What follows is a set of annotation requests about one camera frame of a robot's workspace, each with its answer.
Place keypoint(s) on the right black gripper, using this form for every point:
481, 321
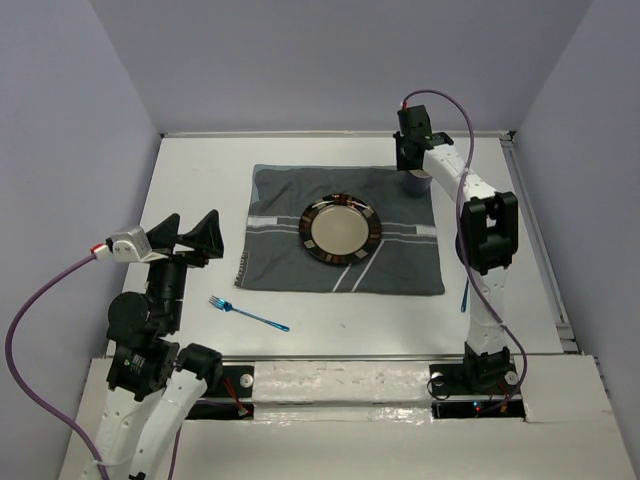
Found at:
403, 163

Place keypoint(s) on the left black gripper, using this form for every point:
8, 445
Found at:
207, 236

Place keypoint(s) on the purple white cup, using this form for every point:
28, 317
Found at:
416, 183

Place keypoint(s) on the dark rimmed dinner plate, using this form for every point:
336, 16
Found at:
340, 229

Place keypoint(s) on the grey striped cloth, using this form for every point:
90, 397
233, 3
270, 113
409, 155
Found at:
407, 263

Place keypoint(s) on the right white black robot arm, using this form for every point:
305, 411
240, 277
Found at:
487, 237

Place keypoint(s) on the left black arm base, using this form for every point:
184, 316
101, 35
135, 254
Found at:
231, 399

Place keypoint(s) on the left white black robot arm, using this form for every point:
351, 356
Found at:
152, 383

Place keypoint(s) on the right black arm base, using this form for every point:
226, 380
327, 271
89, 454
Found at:
476, 387

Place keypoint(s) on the blue metal fork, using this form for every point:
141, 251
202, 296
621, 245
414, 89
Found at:
226, 306

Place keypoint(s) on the blue metal spoon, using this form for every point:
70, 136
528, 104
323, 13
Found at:
464, 301

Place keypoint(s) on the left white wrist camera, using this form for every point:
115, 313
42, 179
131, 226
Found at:
129, 246

